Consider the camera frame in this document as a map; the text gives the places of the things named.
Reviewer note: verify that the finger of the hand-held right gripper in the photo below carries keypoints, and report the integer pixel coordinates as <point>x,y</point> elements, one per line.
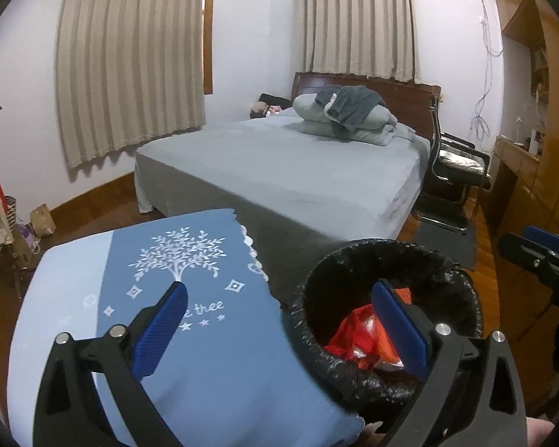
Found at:
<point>517,249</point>
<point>545,237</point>

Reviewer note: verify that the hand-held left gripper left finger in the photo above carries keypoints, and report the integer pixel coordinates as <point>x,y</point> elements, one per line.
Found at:
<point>160,330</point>

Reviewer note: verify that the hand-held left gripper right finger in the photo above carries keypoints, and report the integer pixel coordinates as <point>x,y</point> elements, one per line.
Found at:
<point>398,330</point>

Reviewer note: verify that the orange bubble wrap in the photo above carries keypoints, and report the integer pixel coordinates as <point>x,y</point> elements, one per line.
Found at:
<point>386,349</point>

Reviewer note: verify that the red plastic bag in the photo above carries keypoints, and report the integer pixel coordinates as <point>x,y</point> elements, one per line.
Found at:
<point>349,340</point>

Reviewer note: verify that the trash bin with black bag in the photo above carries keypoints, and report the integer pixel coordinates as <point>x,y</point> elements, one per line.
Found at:
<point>335,260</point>

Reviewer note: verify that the grey floor mat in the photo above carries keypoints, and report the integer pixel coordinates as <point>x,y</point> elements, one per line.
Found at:
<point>447,247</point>

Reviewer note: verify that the blue tree-print tablecloth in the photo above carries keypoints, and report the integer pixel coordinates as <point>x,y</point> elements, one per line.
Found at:
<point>237,372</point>

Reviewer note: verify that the patterned chair cushion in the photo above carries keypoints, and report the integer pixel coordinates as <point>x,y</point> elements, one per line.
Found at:
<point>461,160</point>

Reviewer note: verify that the black metal chair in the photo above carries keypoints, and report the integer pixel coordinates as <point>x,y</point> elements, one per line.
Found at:
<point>435,121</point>

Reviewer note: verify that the brown paper bag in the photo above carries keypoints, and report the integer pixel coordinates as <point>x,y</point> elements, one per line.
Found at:
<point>43,221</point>

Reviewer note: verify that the purple bag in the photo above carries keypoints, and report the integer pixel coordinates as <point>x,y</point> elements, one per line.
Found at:
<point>28,235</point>

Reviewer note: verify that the wooden headboard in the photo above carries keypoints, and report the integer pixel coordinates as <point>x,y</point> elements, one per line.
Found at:
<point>410,102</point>

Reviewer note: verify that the bed with grey sheet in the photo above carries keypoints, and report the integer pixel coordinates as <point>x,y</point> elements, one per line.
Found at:
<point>284,181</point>

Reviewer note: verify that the striped basket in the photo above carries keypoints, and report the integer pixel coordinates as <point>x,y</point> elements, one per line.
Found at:
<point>10,209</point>

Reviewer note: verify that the dark grey towel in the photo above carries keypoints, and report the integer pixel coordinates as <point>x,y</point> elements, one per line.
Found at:
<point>354,107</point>

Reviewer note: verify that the stuffed toy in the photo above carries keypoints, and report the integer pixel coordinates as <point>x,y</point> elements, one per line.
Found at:
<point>263,111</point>

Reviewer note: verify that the folded grey bedding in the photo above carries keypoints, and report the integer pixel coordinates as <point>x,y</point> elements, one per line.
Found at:
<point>307,105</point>

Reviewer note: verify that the black pillow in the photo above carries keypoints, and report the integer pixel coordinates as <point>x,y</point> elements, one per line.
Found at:
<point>275,99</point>

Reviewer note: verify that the narrow beige curtain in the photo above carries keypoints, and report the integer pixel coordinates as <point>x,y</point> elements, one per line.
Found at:
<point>358,28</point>

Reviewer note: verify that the wide beige curtain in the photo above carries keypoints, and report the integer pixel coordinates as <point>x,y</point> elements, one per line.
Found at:
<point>130,56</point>

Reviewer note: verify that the wooden window frame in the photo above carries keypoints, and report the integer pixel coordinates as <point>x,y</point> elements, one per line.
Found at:
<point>208,32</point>

